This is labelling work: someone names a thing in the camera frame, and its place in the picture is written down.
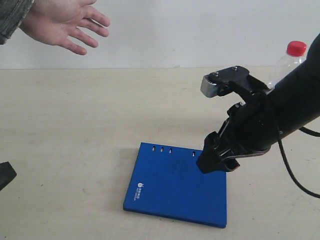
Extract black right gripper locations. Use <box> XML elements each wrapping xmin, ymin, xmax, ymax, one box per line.
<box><xmin>196</xmin><ymin>92</ymin><xmax>280</xmax><ymax>174</ymax></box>

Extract blue ring binder notebook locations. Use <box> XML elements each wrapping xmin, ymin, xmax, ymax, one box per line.
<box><xmin>123</xmin><ymin>142</ymin><xmax>227</xmax><ymax>228</ymax></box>

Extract clear plastic water bottle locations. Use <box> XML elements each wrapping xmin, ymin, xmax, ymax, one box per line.
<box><xmin>266</xmin><ymin>40</ymin><xmax>308</xmax><ymax>90</ymax></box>

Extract grey knitted sleeve forearm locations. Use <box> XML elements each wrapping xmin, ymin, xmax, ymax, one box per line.
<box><xmin>0</xmin><ymin>0</ymin><xmax>35</xmax><ymax>45</ymax></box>

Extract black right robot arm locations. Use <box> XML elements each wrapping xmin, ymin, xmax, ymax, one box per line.
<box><xmin>196</xmin><ymin>38</ymin><xmax>320</xmax><ymax>174</ymax></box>

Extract person's open bare hand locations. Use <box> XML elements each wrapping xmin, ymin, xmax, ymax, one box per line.
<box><xmin>20</xmin><ymin>0</ymin><xmax>111</xmax><ymax>56</ymax></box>

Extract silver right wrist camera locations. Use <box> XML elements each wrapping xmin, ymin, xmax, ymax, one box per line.
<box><xmin>200</xmin><ymin>65</ymin><xmax>250</xmax><ymax>98</ymax></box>

